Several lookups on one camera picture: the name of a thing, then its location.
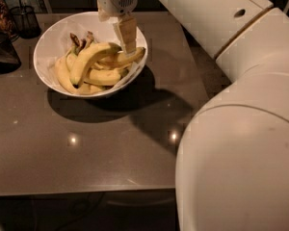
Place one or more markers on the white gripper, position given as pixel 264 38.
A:
pixel 115 1

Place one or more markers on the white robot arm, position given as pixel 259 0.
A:
pixel 232 165

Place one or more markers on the small back yellow banana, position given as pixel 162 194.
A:
pixel 71 56

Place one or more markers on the white ceramic bowl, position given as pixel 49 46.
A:
pixel 81 30

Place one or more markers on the black mesh pen cup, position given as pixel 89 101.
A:
pixel 26 22

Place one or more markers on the dark black container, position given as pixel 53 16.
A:
pixel 9 60

